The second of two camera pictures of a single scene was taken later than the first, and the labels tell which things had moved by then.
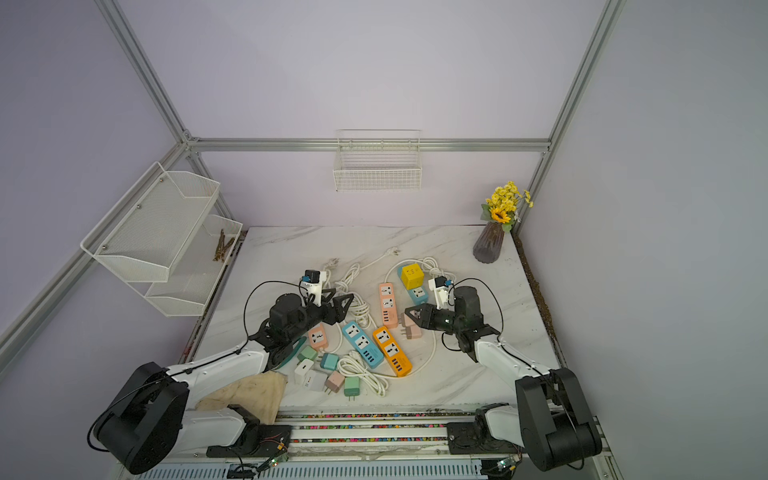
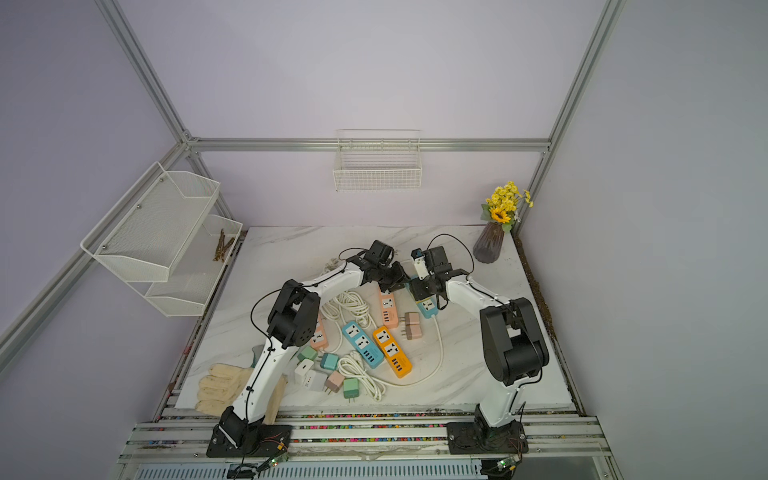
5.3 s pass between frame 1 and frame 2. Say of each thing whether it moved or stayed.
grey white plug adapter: stayed
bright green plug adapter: stayed
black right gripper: moved
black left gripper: moved
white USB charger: stayed
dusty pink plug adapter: stayed
